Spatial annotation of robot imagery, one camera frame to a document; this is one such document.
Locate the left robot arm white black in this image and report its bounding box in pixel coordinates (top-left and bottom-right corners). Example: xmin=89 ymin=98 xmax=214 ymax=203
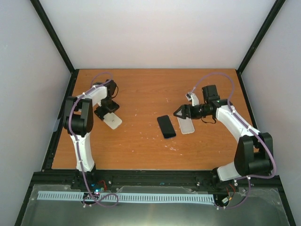
xmin=63 ymin=79 xmax=122 ymax=190

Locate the black right frame post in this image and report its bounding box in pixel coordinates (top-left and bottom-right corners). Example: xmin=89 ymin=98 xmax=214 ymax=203
xmin=237 ymin=0 xmax=286 ymax=73

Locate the purple cable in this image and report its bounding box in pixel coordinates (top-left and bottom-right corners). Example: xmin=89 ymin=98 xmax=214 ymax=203
xmin=191 ymin=72 xmax=277 ymax=210
xmin=69 ymin=72 xmax=119 ymax=208

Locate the black left frame post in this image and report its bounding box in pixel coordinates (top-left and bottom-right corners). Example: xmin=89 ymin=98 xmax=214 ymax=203
xmin=30 ymin=0 xmax=76 ymax=73

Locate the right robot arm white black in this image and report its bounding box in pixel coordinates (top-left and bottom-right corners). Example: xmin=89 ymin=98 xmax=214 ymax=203
xmin=174 ymin=85 xmax=276 ymax=187

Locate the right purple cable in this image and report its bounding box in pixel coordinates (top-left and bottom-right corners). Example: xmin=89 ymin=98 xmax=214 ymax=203
xmin=191 ymin=72 xmax=277 ymax=210

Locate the black frame post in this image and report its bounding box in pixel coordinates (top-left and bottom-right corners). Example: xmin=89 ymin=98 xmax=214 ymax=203
xmin=237 ymin=0 xmax=286 ymax=73
xmin=30 ymin=0 xmax=76 ymax=73

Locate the black smartphone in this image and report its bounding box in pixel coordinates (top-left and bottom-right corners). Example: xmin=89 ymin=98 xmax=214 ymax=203
xmin=157 ymin=115 xmax=176 ymax=139

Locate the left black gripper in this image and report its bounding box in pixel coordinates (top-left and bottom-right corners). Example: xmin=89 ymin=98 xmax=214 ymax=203
xmin=94 ymin=97 xmax=119 ymax=121

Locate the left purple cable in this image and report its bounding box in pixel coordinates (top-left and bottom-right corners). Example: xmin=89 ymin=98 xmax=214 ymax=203
xmin=69 ymin=72 xmax=119 ymax=208

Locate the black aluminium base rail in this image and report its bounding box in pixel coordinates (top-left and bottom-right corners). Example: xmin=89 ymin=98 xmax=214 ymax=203
xmin=32 ymin=169 xmax=282 ymax=196

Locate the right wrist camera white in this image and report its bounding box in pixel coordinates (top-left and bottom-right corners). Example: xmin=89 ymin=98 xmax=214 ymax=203
xmin=185 ymin=93 xmax=199 ymax=106

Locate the light blue slotted cable duct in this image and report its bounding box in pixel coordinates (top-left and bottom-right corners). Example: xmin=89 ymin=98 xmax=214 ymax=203
xmin=37 ymin=191 xmax=214 ymax=205

